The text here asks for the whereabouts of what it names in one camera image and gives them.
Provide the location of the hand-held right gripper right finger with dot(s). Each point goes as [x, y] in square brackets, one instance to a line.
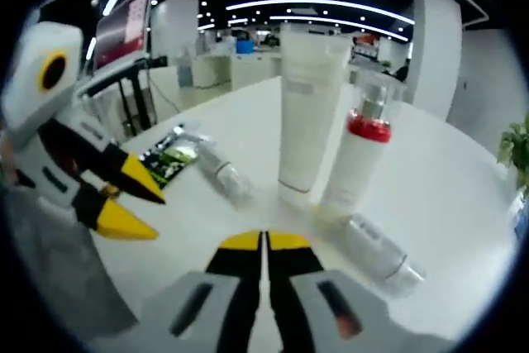
[297, 287]

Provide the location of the black monitor stand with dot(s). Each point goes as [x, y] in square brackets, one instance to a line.
[138, 101]

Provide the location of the small red label skincare bottle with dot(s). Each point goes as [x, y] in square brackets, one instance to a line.
[225, 173]
[380, 249]

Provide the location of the blue storage crate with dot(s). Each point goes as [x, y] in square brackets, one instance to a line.
[244, 45]

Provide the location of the red collar skincare bottle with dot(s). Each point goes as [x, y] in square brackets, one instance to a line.
[359, 163]

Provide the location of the green black skincare sachet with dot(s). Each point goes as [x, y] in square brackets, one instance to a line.
[173, 160]

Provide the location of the potted green plant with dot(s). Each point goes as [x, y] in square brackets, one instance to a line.
[516, 150]

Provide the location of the water dispenser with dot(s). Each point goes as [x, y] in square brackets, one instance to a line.
[186, 70]

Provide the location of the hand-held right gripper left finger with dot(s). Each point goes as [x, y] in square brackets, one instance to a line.
[235, 287]

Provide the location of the long white counter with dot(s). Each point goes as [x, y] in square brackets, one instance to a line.
[248, 72]

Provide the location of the red screen monitor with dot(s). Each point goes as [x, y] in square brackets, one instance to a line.
[124, 26]

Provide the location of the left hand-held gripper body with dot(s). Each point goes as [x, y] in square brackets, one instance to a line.
[29, 96]

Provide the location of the person's right hand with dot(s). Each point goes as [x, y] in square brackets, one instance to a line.
[349, 324]

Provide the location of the white skincare tube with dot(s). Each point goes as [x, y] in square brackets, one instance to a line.
[306, 130]

